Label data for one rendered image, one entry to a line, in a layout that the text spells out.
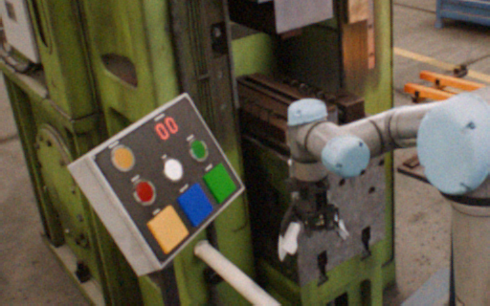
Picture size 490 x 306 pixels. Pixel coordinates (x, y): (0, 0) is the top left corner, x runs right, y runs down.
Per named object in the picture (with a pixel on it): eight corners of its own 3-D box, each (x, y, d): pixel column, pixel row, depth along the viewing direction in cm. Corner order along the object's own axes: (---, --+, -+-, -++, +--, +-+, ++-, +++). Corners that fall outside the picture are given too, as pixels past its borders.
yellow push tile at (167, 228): (189, 233, 140) (171, 204, 139) (168, 252, 134) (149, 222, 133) (184, 235, 141) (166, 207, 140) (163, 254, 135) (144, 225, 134)
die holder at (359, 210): (386, 237, 219) (385, 120, 201) (300, 288, 197) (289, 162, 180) (287, 177, 259) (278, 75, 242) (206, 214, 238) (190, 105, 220)
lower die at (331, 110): (338, 128, 197) (337, 103, 194) (286, 150, 186) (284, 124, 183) (259, 92, 228) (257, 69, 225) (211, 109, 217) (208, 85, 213)
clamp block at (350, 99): (366, 116, 204) (366, 98, 202) (346, 124, 199) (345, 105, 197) (341, 105, 213) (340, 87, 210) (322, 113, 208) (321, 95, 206)
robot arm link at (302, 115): (300, 118, 118) (278, 103, 125) (304, 169, 123) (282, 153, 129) (336, 106, 122) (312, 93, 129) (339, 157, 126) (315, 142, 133)
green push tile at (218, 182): (237, 188, 157) (221, 162, 155) (220, 203, 151) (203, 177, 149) (232, 190, 158) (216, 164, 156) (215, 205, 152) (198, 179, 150)
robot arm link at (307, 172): (284, 151, 130) (321, 142, 133) (286, 171, 132) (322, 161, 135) (300, 167, 124) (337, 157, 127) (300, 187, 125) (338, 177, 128)
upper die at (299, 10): (332, 17, 183) (331, -15, 180) (277, 33, 172) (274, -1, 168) (250, -6, 214) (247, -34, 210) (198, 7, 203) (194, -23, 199)
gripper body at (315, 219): (307, 241, 129) (303, 189, 124) (291, 219, 136) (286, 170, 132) (341, 230, 132) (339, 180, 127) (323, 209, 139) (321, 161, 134)
